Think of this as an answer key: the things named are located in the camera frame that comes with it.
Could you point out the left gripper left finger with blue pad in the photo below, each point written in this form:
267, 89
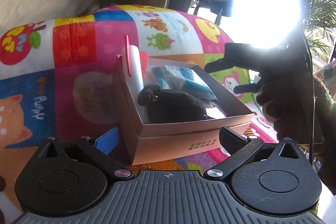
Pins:
96, 152

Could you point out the pink cardboard box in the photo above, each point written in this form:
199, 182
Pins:
148, 142

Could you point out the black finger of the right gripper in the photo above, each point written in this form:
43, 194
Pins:
247, 88
220, 65

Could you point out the blue white wet wipes pack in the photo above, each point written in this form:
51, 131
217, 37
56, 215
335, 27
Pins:
183, 79

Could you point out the black plush cat toy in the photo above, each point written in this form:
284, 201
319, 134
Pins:
170, 106

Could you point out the colourful cartoon play mat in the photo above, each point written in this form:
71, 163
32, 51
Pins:
56, 75

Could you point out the beige grey pillow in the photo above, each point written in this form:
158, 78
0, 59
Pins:
20, 12

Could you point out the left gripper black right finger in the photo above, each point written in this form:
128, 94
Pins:
242, 151

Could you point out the green potted plant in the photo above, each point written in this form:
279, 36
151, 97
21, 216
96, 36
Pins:
318, 23

